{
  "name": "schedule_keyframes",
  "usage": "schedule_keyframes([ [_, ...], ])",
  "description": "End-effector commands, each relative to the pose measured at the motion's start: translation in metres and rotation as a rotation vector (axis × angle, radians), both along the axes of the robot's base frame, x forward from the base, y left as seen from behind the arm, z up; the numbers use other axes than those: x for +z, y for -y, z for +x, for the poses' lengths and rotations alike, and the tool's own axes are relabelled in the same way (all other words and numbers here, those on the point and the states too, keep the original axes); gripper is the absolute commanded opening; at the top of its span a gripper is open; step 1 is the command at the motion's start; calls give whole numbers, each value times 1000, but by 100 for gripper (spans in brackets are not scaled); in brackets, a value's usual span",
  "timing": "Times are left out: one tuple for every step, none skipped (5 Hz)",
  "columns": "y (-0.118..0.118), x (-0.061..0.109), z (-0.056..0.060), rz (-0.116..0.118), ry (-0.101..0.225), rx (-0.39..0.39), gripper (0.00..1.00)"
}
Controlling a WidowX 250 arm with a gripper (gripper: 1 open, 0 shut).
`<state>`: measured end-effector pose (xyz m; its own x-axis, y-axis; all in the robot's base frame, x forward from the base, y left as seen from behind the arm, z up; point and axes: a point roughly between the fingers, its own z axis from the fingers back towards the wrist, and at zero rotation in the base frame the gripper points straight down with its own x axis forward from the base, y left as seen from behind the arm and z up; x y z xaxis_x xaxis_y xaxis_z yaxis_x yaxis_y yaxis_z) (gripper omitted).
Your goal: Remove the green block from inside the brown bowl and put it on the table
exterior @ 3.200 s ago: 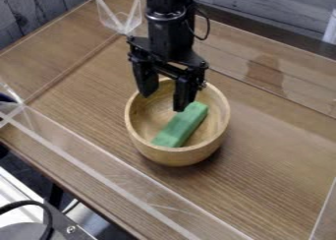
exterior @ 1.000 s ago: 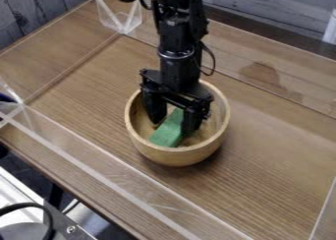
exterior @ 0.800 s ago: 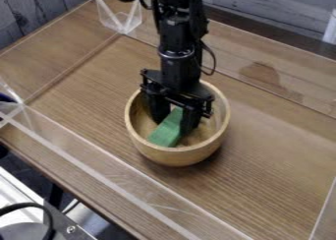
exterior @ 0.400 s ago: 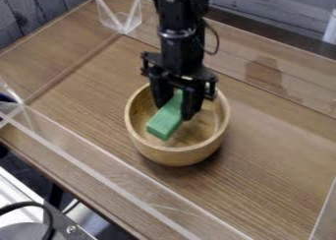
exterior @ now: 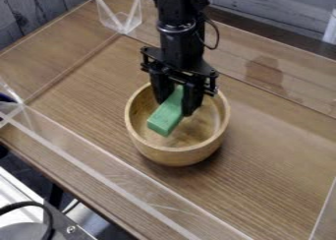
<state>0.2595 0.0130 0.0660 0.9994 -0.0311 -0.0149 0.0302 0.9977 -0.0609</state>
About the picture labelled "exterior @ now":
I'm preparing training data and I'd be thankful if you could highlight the black table leg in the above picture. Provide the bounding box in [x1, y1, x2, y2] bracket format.
[48, 184, 64, 209]

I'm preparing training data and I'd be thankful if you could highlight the brown wooden bowl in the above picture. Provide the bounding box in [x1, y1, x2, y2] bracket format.
[124, 83, 231, 166]

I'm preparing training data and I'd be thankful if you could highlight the black cable lower left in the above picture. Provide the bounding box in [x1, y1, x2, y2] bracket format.
[0, 200, 52, 240]

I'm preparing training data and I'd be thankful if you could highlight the clear acrylic table barrier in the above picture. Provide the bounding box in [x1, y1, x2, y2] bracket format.
[0, 0, 336, 240]

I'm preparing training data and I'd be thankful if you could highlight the grey metal bracket with screw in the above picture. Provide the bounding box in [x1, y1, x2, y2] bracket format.
[45, 205, 97, 240]

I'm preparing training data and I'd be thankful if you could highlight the green rectangular block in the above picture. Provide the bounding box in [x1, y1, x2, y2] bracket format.
[147, 86, 184, 137]

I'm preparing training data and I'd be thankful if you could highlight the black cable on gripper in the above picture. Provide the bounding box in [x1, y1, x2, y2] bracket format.
[195, 16, 220, 51]

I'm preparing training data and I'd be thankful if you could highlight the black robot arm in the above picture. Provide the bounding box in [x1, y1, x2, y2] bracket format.
[140, 0, 219, 116]

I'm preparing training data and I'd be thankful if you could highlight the white post at right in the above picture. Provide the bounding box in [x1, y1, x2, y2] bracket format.
[323, 8, 336, 44]

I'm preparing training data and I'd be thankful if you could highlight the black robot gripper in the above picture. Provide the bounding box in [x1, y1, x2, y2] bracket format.
[140, 21, 217, 117]

